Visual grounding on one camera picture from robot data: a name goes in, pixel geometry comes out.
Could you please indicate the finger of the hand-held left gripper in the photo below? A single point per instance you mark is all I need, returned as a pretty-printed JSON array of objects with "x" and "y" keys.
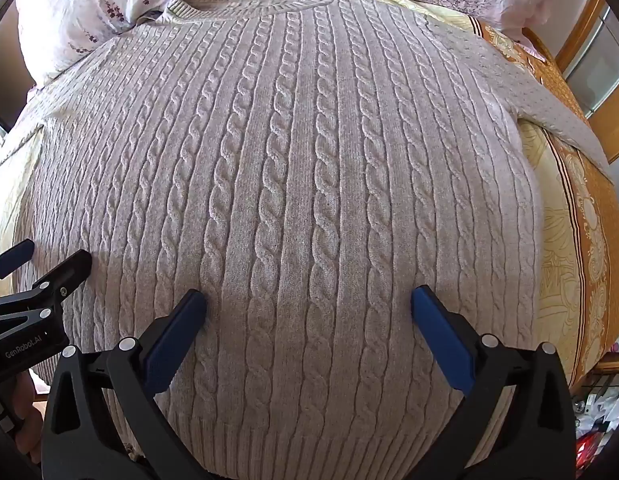
[
  {"x": 64, "y": 275},
  {"x": 11, "y": 256}
]

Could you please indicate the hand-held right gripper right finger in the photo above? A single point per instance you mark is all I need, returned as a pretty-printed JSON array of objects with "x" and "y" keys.
[{"x": 439, "y": 335}]

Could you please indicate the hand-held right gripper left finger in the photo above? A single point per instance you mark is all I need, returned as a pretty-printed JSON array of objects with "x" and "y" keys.
[{"x": 174, "y": 345}]

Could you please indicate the person's left hand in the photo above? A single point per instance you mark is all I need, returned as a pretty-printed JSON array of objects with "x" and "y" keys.
[{"x": 28, "y": 400}]

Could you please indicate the orange and yellow patterned bedsheet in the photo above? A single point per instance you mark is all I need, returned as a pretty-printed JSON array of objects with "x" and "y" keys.
[{"x": 589, "y": 260}]

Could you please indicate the pile of clutter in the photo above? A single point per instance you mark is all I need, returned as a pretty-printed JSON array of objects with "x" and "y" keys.
[{"x": 604, "y": 410}]

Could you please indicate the pink pillow with purple flowers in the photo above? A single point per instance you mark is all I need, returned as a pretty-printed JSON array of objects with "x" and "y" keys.
[{"x": 114, "y": 5}]

